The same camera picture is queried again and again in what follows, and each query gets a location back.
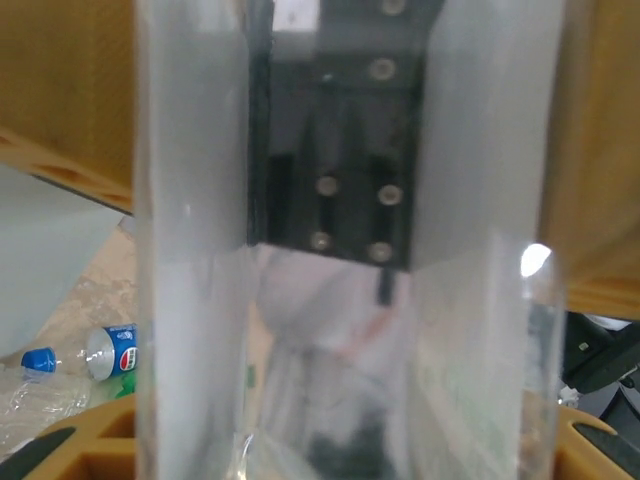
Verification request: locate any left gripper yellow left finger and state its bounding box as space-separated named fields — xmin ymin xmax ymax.
xmin=0 ymin=399 xmax=138 ymax=480

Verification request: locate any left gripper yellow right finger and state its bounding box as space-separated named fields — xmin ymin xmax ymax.
xmin=554 ymin=403 xmax=640 ymax=480

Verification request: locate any green soda bottle yellow cap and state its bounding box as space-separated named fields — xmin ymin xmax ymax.
xmin=106 ymin=374 xmax=138 ymax=402

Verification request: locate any slim clear bottle green label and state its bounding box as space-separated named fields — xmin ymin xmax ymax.
xmin=134 ymin=0 xmax=569 ymax=480

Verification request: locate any translucent grey waste bin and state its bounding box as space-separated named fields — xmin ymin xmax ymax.
xmin=0 ymin=162 xmax=124 ymax=359

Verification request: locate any clear bottle white cap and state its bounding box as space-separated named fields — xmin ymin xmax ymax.
xmin=0 ymin=367 xmax=95 ymax=437

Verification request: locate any Pepsi bottle blue cap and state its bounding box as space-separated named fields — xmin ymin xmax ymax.
xmin=19 ymin=322 xmax=139 ymax=384

